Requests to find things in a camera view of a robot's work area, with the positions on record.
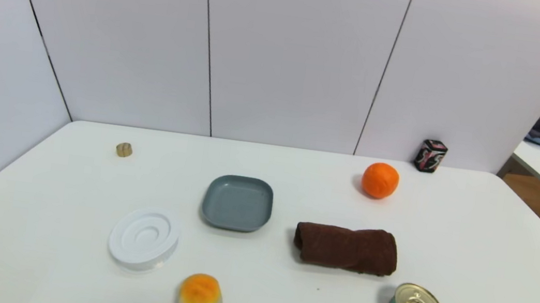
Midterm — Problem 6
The brown towel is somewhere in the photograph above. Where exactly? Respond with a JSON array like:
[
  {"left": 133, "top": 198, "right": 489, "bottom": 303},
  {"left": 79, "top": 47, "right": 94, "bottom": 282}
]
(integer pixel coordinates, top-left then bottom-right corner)
[{"left": 291, "top": 219, "right": 401, "bottom": 279}]

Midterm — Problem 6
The grey square dish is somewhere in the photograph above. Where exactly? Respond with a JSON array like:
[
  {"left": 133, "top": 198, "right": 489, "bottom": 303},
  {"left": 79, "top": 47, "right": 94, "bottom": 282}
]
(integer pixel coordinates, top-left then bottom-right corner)
[{"left": 199, "top": 171, "right": 276, "bottom": 236}]

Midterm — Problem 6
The orange fruit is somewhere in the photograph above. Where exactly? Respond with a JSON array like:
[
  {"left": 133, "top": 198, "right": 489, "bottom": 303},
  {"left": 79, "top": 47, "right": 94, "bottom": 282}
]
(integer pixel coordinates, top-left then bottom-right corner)
[{"left": 359, "top": 160, "right": 402, "bottom": 202}]

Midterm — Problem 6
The white round plastic lid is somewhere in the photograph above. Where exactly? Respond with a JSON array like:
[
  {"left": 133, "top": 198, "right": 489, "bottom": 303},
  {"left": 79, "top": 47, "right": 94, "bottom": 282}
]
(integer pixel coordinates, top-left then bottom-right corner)
[{"left": 105, "top": 203, "right": 184, "bottom": 278}]

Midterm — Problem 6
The black patterned tin box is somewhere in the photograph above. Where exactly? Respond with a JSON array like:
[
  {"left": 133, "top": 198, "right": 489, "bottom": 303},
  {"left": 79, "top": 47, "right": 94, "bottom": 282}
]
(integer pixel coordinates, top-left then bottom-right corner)
[{"left": 413, "top": 138, "right": 449, "bottom": 175}]

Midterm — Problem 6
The orange topped round cake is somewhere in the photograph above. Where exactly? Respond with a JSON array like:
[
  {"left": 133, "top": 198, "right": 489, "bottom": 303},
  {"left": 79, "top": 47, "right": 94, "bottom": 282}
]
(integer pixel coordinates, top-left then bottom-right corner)
[{"left": 177, "top": 271, "right": 226, "bottom": 303}]

